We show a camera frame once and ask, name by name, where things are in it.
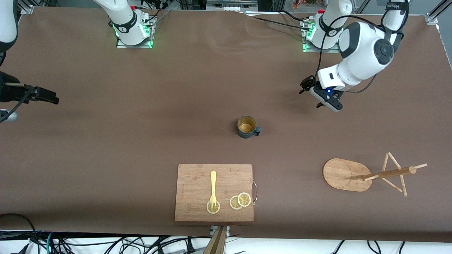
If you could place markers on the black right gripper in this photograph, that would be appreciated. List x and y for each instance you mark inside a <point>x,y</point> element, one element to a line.
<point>11,92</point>

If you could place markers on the teal cup yellow inside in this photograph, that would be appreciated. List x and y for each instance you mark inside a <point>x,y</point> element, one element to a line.
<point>246,127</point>

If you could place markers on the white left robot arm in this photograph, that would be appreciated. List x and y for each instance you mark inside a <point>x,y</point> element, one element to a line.
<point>363,53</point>

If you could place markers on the wooden cup rack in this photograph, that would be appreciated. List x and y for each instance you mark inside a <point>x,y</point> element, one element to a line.
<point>344,174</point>

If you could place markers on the grey power strip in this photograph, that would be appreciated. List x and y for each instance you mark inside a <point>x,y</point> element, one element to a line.
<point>231,5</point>

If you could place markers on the lemon slice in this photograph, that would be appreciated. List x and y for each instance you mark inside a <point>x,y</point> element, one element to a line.
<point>244,199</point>
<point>213,211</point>
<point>233,203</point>

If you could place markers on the brown table cover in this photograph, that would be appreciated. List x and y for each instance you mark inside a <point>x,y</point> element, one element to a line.
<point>176,106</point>

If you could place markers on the yellow plastic fork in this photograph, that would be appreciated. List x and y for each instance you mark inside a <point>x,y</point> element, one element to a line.
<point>213,183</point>

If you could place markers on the wooden cutting board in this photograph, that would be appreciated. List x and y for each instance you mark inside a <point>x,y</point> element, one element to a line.
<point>194,183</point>

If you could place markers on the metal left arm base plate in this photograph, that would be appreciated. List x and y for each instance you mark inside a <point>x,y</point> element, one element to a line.
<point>307,48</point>

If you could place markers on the aluminium corner bracket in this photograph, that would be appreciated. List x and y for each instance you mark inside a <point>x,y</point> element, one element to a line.
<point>432,18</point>
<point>27,9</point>

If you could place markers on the small metal bracket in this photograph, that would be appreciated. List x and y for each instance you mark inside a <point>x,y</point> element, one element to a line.
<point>213,230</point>

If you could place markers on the wooden post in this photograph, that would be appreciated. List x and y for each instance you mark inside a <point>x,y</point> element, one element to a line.
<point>217,243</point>

